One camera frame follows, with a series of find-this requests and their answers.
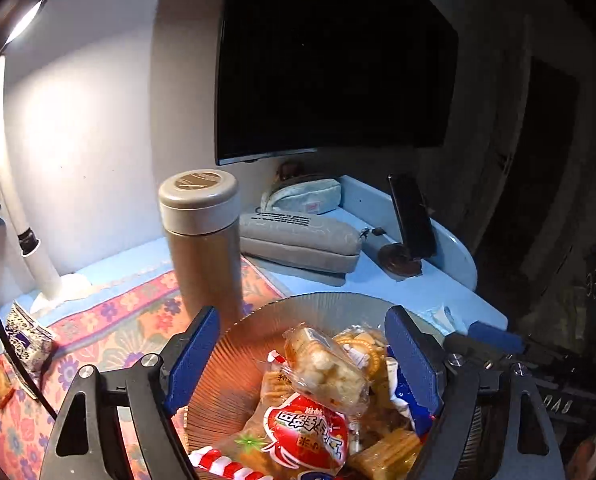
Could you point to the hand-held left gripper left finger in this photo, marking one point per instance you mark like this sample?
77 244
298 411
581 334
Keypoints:
193 355

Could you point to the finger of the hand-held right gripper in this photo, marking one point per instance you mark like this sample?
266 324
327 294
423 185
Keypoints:
498 337
478 349

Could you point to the ribbed glass bowl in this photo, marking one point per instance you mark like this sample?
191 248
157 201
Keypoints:
233 375

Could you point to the black smartphone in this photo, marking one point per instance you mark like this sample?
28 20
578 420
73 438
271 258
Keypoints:
413 215

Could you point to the round cookie packet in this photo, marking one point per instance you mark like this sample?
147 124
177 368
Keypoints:
368 352

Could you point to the grey fabric case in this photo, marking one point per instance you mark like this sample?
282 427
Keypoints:
298 240

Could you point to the clear fried snack bag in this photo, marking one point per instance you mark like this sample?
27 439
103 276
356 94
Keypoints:
323 370

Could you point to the white tissue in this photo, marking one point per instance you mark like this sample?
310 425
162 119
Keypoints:
440 316

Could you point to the rectangular cracker packet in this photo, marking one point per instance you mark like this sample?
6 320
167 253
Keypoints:
383 452

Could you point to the white desk lamp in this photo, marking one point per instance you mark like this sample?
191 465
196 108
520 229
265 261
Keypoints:
10 160

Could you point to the round brown phone stand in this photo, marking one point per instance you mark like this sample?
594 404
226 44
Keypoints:
398 262

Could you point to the purple patterned snack packet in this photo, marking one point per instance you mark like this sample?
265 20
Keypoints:
28 335

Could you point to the blue shiny snack packet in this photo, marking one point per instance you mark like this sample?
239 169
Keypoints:
403 400

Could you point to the large red white snack bag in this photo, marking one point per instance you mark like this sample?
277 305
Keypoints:
303 430

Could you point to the light blue pencil case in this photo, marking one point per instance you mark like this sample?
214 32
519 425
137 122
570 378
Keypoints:
308 197

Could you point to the floral woven mat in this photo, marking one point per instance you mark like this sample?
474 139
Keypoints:
103 320

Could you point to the black monitor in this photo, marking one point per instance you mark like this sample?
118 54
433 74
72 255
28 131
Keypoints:
328 60

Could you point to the beige thermos bottle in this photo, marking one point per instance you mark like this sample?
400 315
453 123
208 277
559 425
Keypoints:
203 260

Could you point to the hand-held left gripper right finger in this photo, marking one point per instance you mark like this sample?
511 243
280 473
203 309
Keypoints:
413 355

